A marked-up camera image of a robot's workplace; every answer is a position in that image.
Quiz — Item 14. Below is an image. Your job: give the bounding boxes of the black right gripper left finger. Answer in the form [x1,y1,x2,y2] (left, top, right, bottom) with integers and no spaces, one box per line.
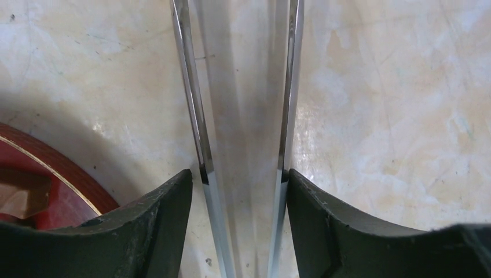
[1,169,193,277]

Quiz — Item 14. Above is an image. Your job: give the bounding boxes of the silver metal tongs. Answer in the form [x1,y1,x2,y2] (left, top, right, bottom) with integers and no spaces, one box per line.
[170,1,305,277]

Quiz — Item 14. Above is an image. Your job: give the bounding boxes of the red round tray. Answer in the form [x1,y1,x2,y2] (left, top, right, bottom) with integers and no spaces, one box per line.
[1,123,119,230]

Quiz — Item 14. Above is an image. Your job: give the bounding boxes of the brown block chocolate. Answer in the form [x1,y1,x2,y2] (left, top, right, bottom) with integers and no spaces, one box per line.
[1,167,52,220]

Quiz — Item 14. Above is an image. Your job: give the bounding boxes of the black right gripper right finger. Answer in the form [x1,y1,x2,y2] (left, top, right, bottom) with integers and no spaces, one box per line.
[287,169,490,277]

